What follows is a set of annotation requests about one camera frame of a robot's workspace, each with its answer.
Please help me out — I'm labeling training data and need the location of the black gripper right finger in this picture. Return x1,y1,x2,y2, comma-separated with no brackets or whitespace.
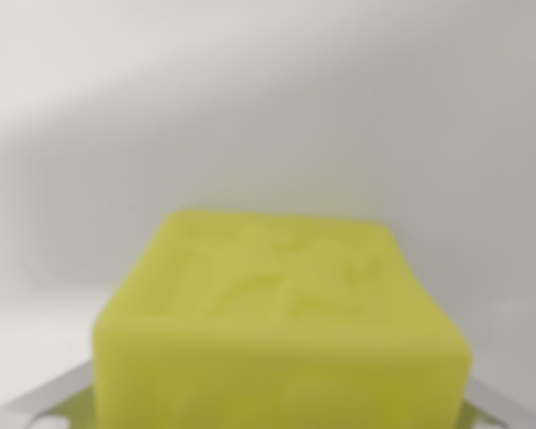
456,378,520,429

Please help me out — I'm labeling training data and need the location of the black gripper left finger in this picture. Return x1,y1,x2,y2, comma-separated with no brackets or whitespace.
0,359,100,429

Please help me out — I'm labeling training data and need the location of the yellow embossed cube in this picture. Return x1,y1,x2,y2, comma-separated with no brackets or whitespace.
91,209,474,429

